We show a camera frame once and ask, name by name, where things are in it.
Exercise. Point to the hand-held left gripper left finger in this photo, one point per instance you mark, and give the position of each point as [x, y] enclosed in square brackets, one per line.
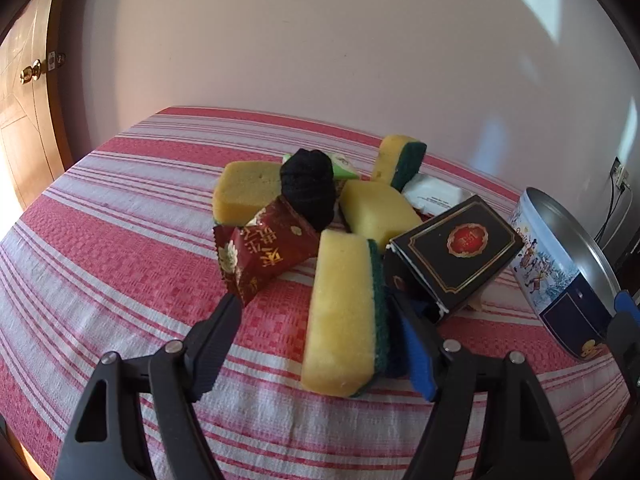
[212, 355]

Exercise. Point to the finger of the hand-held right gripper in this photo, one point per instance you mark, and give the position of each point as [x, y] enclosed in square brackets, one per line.
[625, 345]

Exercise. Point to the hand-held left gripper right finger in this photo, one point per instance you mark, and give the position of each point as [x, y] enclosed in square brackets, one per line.
[420, 360]

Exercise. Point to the yellow green sponge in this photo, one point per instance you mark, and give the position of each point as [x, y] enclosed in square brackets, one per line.
[245, 185]
[340, 310]
[395, 155]
[375, 210]

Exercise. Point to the round printed metal tin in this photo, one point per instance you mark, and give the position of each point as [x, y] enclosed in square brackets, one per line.
[550, 270]

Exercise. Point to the black gold-trimmed box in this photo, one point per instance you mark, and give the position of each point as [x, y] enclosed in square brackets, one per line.
[460, 250]

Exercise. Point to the red snack packet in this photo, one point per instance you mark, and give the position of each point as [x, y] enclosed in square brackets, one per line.
[265, 250]

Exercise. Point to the white packet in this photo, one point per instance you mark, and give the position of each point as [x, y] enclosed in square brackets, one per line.
[435, 195]

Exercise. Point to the black sock ball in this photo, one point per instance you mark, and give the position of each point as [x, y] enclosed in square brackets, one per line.
[307, 185]

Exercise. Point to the green tissue packet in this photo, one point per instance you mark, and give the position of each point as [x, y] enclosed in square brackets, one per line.
[346, 169]

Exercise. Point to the red striped tablecloth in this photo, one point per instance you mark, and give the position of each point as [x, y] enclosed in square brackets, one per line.
[125, 260]

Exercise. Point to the wooden door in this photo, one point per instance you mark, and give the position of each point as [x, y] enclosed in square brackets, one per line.
[25, 110]

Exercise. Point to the door latch plate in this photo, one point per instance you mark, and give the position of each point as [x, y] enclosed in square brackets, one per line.
[56, 60]

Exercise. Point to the brass door knob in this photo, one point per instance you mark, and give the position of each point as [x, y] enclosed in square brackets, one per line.
[31, 72]

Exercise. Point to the white wall socket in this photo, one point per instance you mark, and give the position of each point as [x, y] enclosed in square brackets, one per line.
[620, 169]

